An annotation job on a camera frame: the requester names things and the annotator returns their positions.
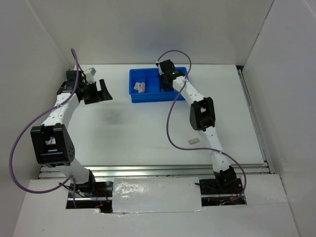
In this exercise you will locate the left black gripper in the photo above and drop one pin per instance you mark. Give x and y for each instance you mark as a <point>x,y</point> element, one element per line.
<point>100,96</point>

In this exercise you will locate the aluminium frame rail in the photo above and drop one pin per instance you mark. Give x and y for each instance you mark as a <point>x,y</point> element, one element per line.
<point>103,172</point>

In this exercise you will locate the blue compartment tray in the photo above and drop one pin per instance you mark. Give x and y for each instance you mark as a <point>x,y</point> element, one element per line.
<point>152,92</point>

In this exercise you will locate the grey white eraser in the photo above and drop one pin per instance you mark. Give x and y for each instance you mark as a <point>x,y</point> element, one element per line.
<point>193,141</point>

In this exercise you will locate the white red eraser pack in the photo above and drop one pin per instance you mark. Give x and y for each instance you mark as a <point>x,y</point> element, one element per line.
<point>137,86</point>

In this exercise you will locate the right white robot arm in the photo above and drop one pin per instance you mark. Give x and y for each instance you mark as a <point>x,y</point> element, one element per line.
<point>202,119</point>

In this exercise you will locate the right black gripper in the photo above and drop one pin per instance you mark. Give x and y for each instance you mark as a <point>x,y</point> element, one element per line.
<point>165,87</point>

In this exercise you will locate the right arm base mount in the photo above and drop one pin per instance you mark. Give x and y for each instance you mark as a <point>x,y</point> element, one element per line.
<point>213,195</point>

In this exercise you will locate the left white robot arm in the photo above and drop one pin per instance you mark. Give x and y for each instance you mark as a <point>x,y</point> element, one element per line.
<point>51,141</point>

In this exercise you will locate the white foil cover sheet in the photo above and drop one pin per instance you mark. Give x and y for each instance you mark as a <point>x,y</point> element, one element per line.
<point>156,195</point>

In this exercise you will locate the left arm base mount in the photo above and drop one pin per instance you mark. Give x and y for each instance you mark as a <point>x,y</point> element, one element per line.
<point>100,198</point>

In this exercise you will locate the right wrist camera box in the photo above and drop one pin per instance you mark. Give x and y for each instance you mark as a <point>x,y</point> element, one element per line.
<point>159,68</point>

